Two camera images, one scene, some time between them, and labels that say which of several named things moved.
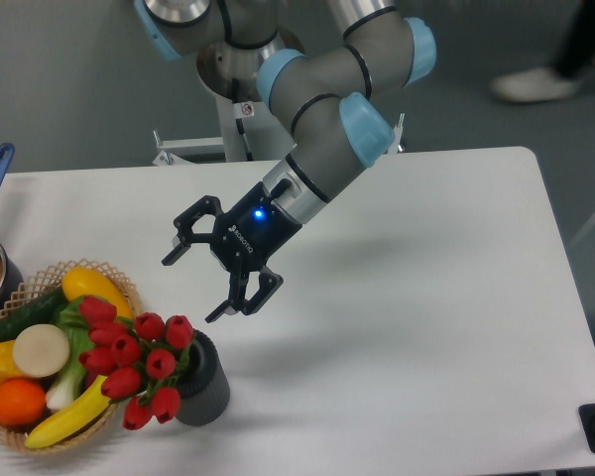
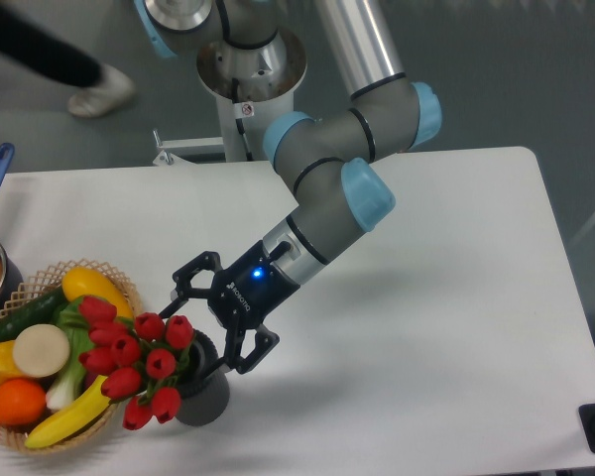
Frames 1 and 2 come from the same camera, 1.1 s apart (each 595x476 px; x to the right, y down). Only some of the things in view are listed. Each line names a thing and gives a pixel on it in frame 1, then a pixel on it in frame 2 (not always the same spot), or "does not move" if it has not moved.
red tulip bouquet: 145,357 does not move
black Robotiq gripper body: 251,230 to 250,289
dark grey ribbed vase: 204,392 does not move
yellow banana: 68,419 does not move
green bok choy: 66,388 does not move
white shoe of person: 531,84 to 111,90
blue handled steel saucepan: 0,278 does not move
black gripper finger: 183,225 to 183,290
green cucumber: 41,310 does not move
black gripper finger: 238,286 to 262,343
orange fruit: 18,403 does not move
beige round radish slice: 42,350 does not move
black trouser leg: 591,27 to 5,28
